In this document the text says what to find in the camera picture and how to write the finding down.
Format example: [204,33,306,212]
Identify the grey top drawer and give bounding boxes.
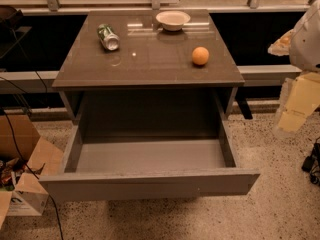
[38,93,261,204]

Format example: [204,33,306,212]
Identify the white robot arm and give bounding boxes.
[268,0,320,133]

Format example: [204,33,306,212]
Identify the grey drawer cabinet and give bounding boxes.
[52,10,244,116]

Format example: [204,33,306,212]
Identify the black power adapter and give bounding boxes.
[302,143,320,185]

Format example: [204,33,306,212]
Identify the orange fruit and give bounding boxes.
[192,47,209,66]

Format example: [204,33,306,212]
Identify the white bowl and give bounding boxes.
[156,11,191,31]

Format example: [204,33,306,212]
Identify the green soda can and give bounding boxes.
[97,24,120,51]

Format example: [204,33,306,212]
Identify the open cardboard box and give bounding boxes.
[0,115,63,227]

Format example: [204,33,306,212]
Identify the black device on left shelf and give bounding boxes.
[0,5,23,30]

